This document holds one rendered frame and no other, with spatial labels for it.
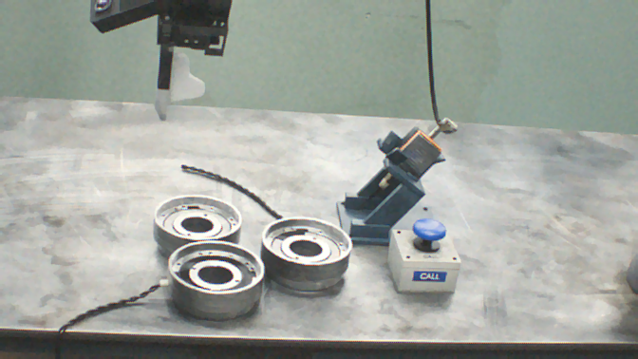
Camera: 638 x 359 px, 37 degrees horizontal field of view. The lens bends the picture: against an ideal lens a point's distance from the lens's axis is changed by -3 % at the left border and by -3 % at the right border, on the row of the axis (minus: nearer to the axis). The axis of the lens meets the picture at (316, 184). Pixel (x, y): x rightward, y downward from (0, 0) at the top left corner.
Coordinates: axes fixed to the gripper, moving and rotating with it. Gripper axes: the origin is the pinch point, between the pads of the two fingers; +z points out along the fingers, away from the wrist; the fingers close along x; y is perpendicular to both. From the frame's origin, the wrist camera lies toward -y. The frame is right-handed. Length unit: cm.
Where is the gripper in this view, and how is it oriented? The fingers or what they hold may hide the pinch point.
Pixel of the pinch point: (159, 73)
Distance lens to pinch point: 127.7
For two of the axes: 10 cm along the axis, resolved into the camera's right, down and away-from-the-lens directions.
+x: -0.6, -8.5, 5.2
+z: -2.1, 5.2, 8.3
